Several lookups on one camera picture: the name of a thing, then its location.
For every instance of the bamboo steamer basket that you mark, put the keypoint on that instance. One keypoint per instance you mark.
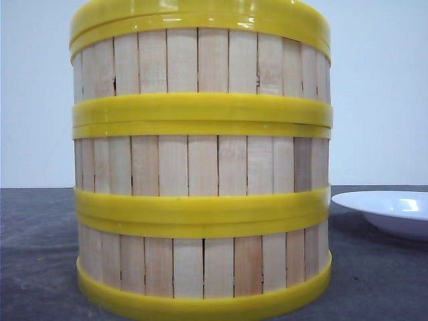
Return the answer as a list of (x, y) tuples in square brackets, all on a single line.
[(196, 73), (246, 278), (197, 185)]

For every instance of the woven bamboo steamer lid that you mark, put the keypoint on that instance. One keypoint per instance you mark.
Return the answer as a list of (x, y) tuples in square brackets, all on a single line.
[(293, 13)]

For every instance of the white plate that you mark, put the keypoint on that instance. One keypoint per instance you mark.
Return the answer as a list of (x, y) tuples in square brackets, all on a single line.
[(399, 213)]

